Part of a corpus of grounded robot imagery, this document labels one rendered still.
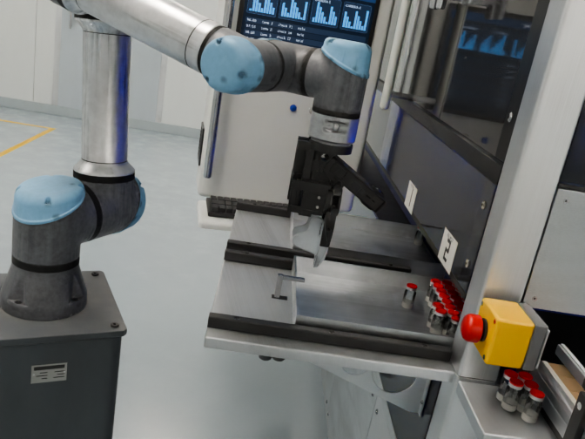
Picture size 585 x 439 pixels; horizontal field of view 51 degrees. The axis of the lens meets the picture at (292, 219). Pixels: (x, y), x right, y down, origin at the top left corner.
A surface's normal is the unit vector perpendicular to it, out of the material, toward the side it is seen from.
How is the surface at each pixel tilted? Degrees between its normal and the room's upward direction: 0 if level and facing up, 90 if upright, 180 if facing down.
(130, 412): 0
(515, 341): 90
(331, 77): 90
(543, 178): 90
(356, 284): 0
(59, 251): 90
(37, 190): 8
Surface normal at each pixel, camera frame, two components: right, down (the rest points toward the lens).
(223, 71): -0.46, 0.21
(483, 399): 0.17, -0.94
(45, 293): 0.36, 0.05
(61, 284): 0.72, 0.04
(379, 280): 0.01, 0.32
